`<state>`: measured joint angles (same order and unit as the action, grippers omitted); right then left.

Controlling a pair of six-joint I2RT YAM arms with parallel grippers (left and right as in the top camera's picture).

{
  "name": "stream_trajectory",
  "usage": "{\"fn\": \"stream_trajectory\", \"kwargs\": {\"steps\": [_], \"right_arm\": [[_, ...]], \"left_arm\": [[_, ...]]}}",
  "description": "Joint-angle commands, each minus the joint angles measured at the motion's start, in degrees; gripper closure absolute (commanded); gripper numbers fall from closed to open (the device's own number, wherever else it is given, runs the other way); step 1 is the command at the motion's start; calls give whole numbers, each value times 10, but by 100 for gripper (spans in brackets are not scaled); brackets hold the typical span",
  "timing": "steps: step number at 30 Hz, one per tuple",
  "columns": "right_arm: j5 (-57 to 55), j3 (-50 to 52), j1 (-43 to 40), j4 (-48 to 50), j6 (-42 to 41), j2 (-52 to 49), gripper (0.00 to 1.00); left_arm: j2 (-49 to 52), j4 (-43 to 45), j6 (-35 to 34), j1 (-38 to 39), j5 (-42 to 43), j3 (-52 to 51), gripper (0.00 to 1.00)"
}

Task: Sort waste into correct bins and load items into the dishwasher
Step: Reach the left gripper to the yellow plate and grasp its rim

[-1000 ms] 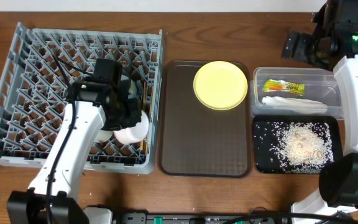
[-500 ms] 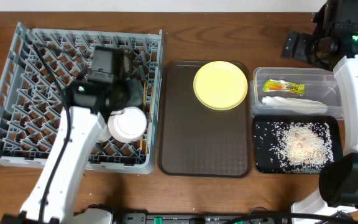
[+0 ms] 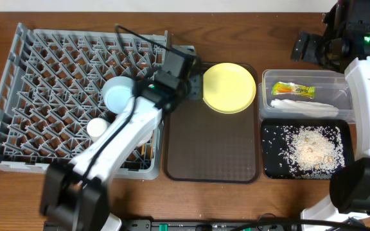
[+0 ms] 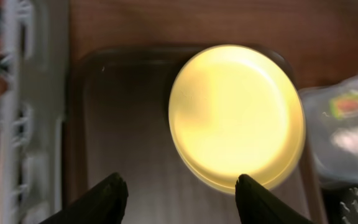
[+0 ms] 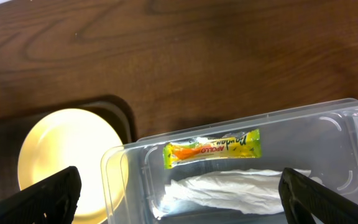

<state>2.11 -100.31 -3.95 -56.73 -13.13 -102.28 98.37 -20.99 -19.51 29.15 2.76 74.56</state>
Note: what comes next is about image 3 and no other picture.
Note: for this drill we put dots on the white cup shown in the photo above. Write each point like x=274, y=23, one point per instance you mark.
x=96, y=127

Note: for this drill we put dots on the light blue bowl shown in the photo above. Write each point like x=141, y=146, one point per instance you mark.
x=117, y=92

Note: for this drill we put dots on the white napkin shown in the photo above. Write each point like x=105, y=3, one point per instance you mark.
x=310, y=109

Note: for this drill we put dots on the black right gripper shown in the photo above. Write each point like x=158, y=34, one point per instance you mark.
x=302, y=38

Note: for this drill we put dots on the black equipment at bottom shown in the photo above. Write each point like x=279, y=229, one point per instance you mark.
x=263, y=223

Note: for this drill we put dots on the white bowl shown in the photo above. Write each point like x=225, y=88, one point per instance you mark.
x=145, y=139

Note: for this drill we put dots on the grey dishwasher rack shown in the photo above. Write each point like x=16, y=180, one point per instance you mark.
x=51, y=88

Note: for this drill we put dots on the yellow plate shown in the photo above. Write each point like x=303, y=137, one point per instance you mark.
x=228, y=88

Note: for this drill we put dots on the black tray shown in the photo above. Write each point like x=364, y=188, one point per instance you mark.
x=275, y=160

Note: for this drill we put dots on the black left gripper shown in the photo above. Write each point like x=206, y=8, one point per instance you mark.
x=194, y=85

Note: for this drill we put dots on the rice food scraps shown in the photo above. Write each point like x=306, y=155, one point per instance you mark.
x=313, y=150

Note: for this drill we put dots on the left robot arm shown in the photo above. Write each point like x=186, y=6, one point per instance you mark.
x=75, y=195

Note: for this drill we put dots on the green orange snack wrapper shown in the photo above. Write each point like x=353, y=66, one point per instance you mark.
x=293, y=88

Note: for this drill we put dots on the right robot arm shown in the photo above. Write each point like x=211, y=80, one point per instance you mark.
x=349, y=195

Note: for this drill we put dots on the clear plastic bin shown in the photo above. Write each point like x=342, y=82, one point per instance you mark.
x=330, y=88

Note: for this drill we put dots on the wooden chopstick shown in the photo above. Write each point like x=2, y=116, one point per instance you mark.
x=143, y=149

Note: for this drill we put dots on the brown serving tray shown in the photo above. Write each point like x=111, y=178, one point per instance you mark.
x=202, y=145

